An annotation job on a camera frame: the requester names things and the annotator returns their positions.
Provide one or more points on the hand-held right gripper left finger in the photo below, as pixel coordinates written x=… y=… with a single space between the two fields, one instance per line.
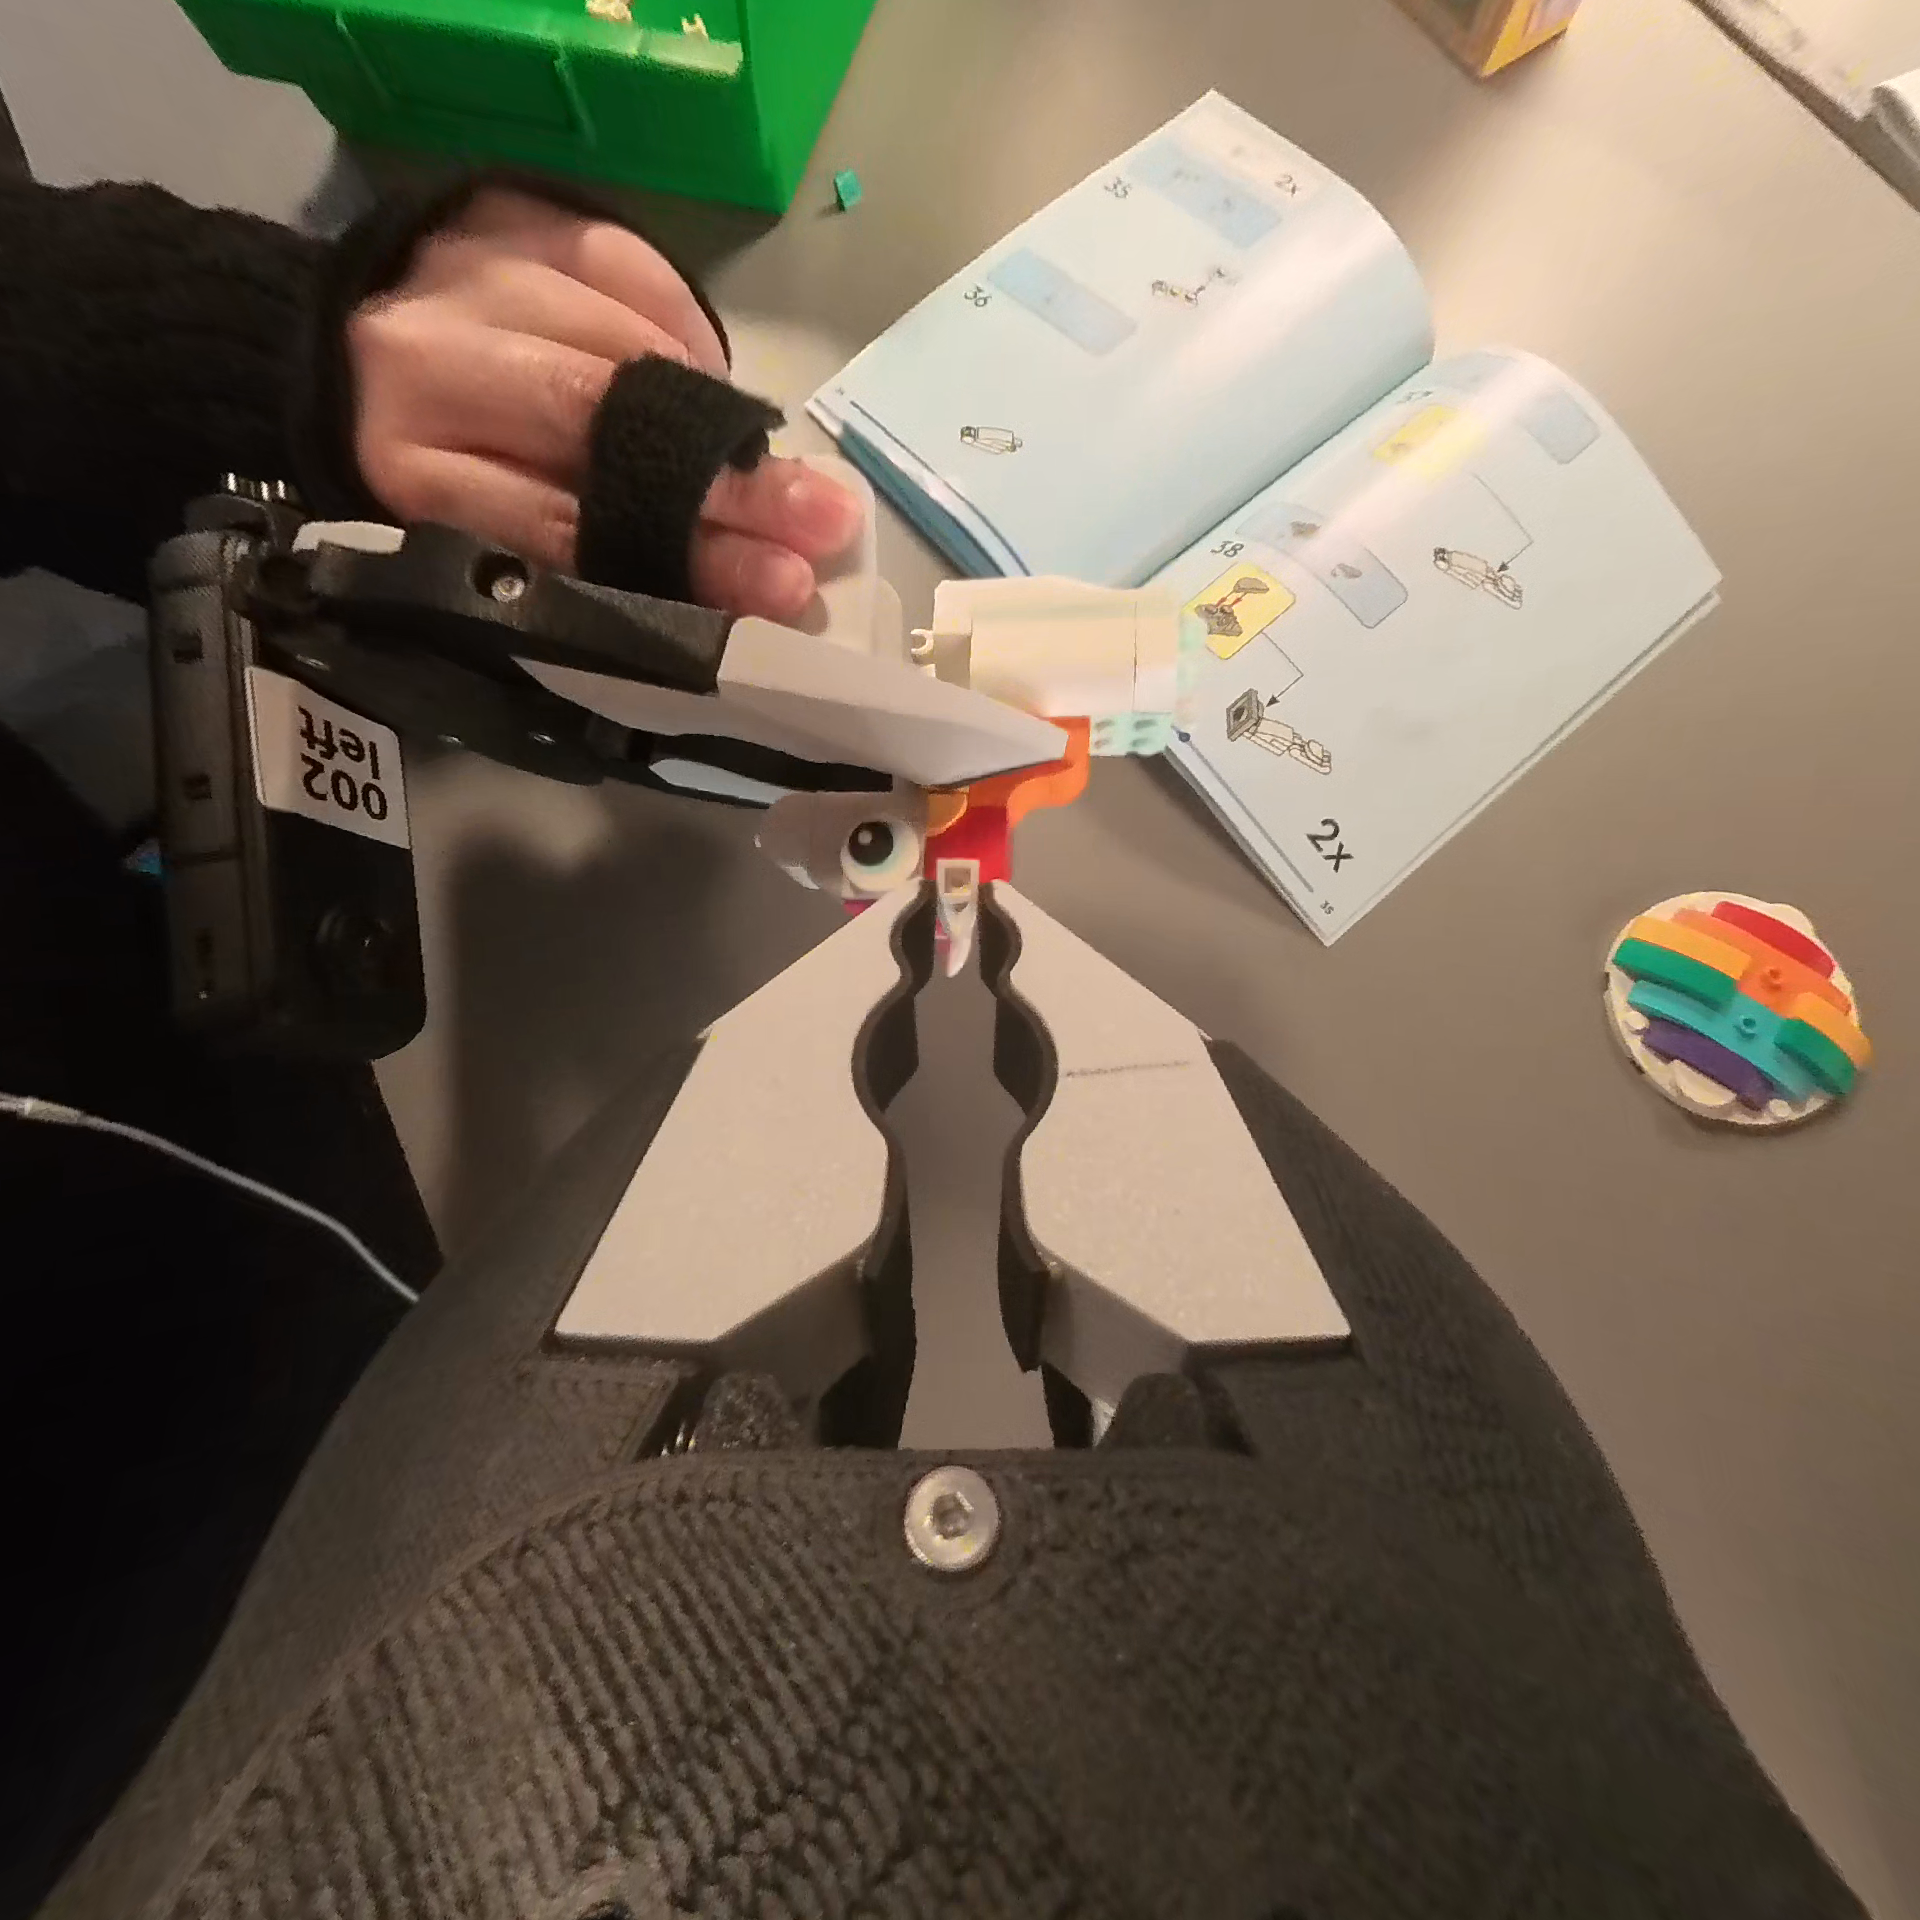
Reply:
x=708 y=1198

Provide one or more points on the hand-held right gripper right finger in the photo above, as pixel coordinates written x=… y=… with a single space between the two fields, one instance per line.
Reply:
x=1187 y=1198

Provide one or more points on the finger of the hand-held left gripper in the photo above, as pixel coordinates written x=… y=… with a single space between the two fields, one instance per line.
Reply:
x=719 y=774
x=857 y=705

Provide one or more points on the white lego unicorn figure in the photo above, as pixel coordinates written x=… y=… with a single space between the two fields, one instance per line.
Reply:
x=1036 y=644

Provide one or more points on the small white lego clip piece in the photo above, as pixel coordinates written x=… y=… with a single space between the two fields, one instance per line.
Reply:
x=955 y=909

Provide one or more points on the person's left forearm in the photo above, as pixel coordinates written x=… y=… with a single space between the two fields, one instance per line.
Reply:
x=152 y=344

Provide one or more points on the round rainbow lego plate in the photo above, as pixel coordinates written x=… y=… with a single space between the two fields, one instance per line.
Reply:
x=1741 y=1005

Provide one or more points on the person's left hand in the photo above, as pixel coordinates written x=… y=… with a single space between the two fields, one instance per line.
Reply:
x=482 y=391

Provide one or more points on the open light blue instruction booklet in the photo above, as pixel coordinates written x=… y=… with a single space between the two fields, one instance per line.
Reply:
x=1200 y=332

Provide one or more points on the green plastic bin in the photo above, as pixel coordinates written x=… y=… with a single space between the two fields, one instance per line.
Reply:
x=598 y=107

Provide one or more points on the yellow wooden-edged box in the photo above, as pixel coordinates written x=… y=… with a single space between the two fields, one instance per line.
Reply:
x=1500 y=29

